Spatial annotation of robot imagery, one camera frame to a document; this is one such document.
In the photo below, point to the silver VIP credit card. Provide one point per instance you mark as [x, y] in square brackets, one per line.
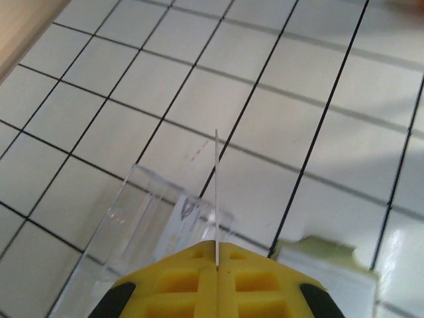
[180, 225]
[216, 198]

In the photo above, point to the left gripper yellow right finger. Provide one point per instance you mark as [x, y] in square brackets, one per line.
[265, 288]

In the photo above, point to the clear acrylic card stand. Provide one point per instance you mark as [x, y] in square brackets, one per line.
[132, 225]

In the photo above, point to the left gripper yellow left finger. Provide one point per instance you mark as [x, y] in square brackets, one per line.
[172, 285]

